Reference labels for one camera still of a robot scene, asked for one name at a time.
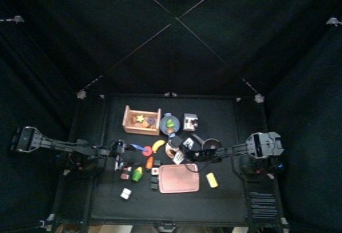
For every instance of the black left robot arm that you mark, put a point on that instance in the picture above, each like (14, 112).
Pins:
(57, 144)

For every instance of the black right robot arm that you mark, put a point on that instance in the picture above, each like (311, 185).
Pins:
(257, 145)

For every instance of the dark red sushi piece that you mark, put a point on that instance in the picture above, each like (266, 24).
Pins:
(127, 169)

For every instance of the black sushi piece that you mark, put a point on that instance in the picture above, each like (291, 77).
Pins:
(156, 163)

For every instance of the white orange sushi piece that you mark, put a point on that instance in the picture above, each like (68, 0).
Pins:
(155, 171)

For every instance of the dark green sushi piece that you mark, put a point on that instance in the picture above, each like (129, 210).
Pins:
(153, 179)
(153, 187)

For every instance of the white sushi half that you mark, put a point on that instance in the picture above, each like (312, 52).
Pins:
(125, 193)

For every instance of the blue toy utensil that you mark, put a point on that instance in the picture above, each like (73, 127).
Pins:
(136, 147)

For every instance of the white toy remote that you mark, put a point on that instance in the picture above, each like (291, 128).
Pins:
(177, 158)

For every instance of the black white toy cube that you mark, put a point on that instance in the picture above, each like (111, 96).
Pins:
(188, 143)

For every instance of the brown white toy cup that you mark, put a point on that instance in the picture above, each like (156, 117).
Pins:
(169, 149)

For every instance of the white toy utensil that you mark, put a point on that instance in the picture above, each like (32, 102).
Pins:
(119, 163)

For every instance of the red toy disc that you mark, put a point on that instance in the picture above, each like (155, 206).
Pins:
(147, 151)

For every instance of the black toy frying pan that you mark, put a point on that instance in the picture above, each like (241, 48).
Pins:
(211, 143)

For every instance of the black toy block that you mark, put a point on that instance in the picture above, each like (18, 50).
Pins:
(175, 140)

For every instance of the wooden shape sorter box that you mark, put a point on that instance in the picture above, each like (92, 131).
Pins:
(141, 128)

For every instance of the orange toy carrot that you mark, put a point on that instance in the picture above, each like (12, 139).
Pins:
(149, 163)

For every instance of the pink cutting board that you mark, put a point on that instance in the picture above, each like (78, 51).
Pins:
(179, 178)

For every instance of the yellow toy banana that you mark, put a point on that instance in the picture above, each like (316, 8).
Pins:
(157, 145)

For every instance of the orange shape block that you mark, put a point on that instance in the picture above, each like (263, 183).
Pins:
(144, 125)

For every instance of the green yellow toy corn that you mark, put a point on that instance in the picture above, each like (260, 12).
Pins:
(136, 174)

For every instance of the red toy food piece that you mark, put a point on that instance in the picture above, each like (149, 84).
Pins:
(124, 176)

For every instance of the yellow toy block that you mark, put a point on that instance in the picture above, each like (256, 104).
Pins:
(211, 180)

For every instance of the yellow star block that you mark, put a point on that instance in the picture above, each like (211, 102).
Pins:
(140, 118)

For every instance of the purple shape block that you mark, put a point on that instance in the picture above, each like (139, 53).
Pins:
(151, 120)

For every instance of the black and white box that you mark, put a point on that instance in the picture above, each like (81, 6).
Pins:
(191, 121)

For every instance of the green round toy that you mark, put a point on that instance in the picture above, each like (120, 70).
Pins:
(169, 123)

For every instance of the green toy vegetable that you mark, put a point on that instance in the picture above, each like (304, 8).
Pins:
(169, 122)

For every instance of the grey frame middle bracket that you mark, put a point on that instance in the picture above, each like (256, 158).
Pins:
(169, 94)

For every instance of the grey frame corner bracket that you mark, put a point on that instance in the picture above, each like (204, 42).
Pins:
(80, 94)
(259, 98)

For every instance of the grey frame upper bracket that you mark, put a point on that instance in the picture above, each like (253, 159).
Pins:
(332, 21)
(16, 19)

